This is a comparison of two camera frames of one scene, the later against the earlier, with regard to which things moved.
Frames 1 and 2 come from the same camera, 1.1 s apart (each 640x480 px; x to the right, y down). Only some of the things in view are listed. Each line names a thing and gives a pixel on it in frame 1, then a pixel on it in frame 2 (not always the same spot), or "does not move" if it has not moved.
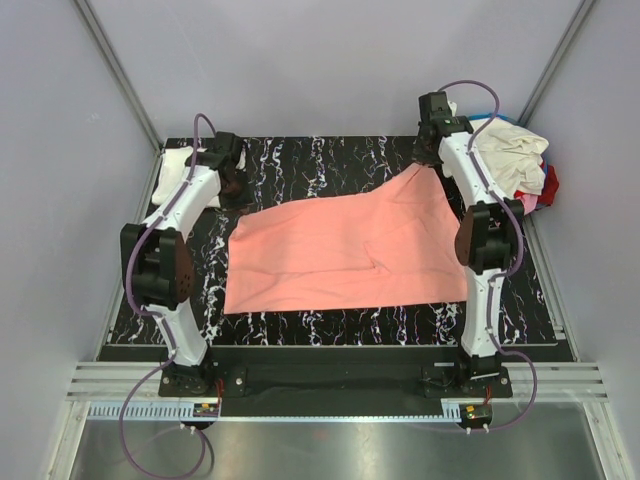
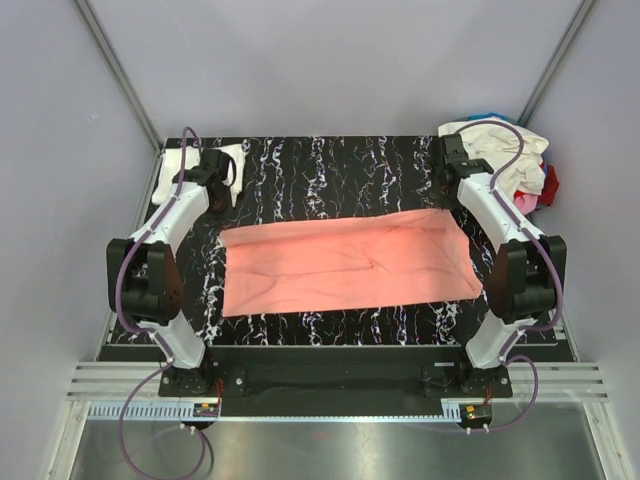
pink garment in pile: [529, 202] does not move
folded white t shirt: [174, 172] does not move
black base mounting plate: [337, 374] does not move
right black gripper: [419, 156] → [444, 203]
